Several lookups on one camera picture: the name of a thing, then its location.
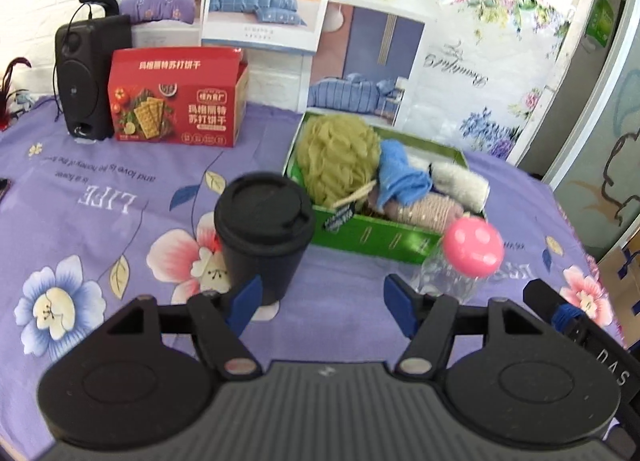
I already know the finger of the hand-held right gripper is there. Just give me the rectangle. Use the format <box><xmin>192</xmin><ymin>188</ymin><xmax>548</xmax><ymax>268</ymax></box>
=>
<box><xmin>522</xmin><ymin>278</ymin><xmax>577</xmax><ymax>328</ymax></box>

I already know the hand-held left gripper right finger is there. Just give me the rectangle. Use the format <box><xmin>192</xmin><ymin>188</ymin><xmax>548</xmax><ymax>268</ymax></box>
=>
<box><xmin>383</xmin><ymin>273</ymin><xmax>543</xmax><ymax>378</ymax></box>

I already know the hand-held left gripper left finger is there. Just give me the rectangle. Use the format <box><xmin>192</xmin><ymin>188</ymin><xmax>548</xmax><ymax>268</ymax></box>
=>
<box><xmin>105</xmin><ymin>273</ymin><xmax>265</xmax><ymax>378</ymax></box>

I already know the dark blue yarn ball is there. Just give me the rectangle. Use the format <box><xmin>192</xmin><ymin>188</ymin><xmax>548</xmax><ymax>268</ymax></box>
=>
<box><xmin>552</xmin><ymin>303</ymin><xmax>582</xmax><ymax>331</ymax></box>

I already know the green cardboard box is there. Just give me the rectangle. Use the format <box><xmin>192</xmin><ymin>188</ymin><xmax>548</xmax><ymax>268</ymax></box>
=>
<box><xmin>281</xmin><ymin>111</ymin><xmax>489</xmax><ymax>266</ymax></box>

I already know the blue cloth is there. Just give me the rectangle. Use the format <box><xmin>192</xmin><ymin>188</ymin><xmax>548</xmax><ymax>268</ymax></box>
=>
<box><xmin>375</xmin><ymin>140</ymin><xmax>435</xmax><ymax>210</ymax></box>

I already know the yellow-green bath pouf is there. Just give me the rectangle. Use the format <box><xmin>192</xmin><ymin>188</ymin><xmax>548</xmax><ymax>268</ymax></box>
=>
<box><xmin>296</xmin><ymin>116</ymin><xmax>382</xmax><ymax>208</ymax></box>

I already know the black lidded cup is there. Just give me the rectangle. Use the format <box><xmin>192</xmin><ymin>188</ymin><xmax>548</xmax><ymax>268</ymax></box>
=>
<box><xmin>214</xmin><ymin>172</ymin><xmax>317</xmax><ymax>308</ymax></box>

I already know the brown cardboard box blue print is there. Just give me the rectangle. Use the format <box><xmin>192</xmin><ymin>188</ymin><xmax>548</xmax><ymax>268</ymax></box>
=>
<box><xmin>597</xmin><ymin>245</ymin><xmax>640</xmax><ymax>343</ymax></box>

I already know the clear bottle with pink lid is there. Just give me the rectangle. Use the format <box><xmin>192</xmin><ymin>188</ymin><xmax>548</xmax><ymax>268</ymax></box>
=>
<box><xmin>412</xmin><ymin>217</ymin><xmax>506</xmax><ymax>306</ymax></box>

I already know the pink knitted roll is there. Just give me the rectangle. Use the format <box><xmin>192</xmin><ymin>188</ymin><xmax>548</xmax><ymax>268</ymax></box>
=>
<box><xmin>367</xmin><ymin>181</ymin><xmax>464</xmax><ymax>235</ymax></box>

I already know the black tag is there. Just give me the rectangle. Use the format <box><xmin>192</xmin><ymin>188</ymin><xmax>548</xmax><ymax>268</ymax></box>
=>
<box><xmin>320</xmin><ymin>203</ymin><xmax>357</xmax><ymax>233</ymax></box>

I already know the wooden stick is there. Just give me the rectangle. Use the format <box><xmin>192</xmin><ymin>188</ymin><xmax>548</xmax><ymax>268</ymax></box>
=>
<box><xmin>330</xmin><ymin>180</ymin><xmax>377</xmax><ymax>207</ymax></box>

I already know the white fluffy cloth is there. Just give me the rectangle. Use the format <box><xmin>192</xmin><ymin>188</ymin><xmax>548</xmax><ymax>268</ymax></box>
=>
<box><xmin>427</xmin><ymin>160</ymin><xmax>490</xmax><ymax>215</ymax></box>

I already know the glass door with drawing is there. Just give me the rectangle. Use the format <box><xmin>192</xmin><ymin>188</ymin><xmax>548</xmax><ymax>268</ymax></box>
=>
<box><xmin>542</xmin><ymin>0</ymin><xmax>640</xmax><ymax>263</ymax></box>

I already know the purple floral tablecloth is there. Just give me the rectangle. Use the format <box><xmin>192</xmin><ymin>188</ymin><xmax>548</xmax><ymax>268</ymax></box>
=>
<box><xmin>0</xmin><ymin>94</ymin><xmax>627</xmax><ymax>458</ymax></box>

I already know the red cracker box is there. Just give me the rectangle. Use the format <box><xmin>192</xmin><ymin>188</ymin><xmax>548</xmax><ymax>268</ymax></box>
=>
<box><xmin>107</xmin><ymin>46</ymin><xmax>250</xmax><ymax>148</ymax></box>

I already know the bedroom poster with blue bed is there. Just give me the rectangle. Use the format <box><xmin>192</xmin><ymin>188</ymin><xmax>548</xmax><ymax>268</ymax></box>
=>
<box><xmin>306</xmin><ymin>1</ymin><xmax>427</xmax><ymax>130</ymax></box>

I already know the black speaker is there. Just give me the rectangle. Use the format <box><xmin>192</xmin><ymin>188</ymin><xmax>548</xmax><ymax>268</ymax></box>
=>
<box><xmin>54</xmin><ymin>0</ymin><xmax>134</xmax><ymax>142</ymax></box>

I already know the green sticker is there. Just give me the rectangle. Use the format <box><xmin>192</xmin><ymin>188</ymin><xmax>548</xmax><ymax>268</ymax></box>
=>
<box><xmin>585</xmin><ymin>0</ymin><xmax>617</xmax><ymax>50</ymax></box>

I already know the red feather ornament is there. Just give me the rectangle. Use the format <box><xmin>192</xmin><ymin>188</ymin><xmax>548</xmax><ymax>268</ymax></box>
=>
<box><xmin>0</xmin><ymin>57</ymin><xmax>32</xmax><ymax>130</ymax></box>

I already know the floral wall cloth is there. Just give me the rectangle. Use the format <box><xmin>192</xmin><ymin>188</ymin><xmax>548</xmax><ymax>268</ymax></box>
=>
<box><xmin>329</xmin><ymin>0</ymin><xmax>577</xmax><ymax>168</ymax></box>

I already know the black speaker cable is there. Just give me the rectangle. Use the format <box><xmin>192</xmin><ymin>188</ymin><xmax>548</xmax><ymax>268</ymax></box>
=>
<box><xmin>51</xmin><ymin>0</ymin><xmax>97</xmax><ymax>126</ymax></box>

